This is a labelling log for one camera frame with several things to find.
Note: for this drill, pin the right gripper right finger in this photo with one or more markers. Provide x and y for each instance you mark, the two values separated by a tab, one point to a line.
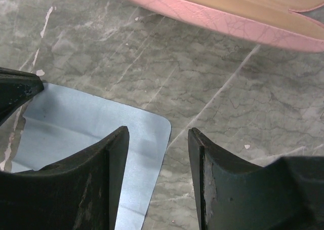
232	193

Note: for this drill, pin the light blue cleaning cloth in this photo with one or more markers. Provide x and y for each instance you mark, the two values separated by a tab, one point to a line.
61	121

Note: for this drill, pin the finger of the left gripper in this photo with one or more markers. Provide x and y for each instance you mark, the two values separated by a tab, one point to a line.
17	87

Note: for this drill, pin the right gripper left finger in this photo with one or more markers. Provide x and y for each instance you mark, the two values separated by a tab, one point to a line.
81	191

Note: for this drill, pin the pink glasses case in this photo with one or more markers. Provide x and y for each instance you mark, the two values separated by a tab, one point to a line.
279	23

